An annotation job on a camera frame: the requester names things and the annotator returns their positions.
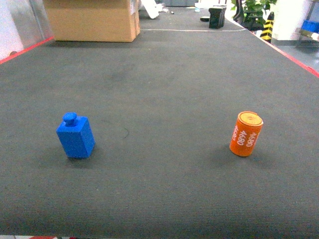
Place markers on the green potted plant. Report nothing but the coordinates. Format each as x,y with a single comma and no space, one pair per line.
255,10

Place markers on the large cardboard box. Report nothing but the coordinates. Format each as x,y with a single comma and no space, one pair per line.
93,20

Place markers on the yellow black striped bollard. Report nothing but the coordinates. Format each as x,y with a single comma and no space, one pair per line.
268,28

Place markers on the black box device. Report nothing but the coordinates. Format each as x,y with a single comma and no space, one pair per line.
217,17

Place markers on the steel shelf with blue bins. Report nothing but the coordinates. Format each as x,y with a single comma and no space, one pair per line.
310,26

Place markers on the orange cylinder cap 4680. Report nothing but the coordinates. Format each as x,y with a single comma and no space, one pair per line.
245,134

